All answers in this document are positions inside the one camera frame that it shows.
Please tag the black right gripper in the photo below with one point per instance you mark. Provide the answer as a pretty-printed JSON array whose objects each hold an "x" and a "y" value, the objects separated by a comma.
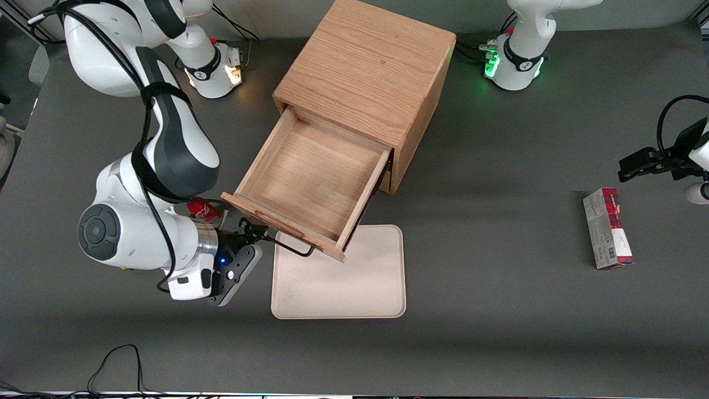
[{"x": 227, "y": 242}]

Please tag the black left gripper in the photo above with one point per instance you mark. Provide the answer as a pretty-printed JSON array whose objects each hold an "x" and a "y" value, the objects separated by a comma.
[{"x": 679, "y": 156}]

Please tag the wooden drawer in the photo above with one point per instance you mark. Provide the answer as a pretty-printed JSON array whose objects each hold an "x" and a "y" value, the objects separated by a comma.
[
  {"x": 310, "y": 172},
  {"x": 388, "y": 182}
]

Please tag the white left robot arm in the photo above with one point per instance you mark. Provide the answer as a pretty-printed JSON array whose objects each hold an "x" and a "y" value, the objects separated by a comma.
[{"x": 520, "y": 61}]

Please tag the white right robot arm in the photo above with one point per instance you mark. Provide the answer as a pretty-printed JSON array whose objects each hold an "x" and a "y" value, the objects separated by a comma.
[{"x": 133, "y": 238}]

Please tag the wooden drawer cabinet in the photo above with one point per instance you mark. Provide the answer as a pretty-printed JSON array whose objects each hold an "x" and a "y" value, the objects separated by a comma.
[{"x": 365, "y": 61}]

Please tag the red cola bottle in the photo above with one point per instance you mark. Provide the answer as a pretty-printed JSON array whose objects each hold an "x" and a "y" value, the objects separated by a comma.
[{"x": 202, "y": 210}]

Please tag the red plaid cardboard box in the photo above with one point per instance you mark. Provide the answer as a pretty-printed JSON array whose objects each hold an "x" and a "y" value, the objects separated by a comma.
[{"x": 606, "y": 233}]

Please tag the beige plastic tray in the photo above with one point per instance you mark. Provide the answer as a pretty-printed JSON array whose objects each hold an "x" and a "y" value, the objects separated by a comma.
[{"x": 354, "y": 288}]

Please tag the grey table mat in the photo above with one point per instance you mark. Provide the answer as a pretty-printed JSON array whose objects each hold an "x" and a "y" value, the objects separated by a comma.
[{"x": 498, "y": 332}]

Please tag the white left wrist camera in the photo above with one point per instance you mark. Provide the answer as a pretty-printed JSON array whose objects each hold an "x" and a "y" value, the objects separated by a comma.
[{"x": 697, "y": 194}]

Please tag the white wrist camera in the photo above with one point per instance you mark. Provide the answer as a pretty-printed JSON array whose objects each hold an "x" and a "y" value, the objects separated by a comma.
[
  {"x": 188, "y": 287},
  {"x": 697, "y": 194}
]

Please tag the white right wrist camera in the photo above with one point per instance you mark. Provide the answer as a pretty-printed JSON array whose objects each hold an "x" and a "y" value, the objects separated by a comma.
[{"x": 188, "y": 287}]

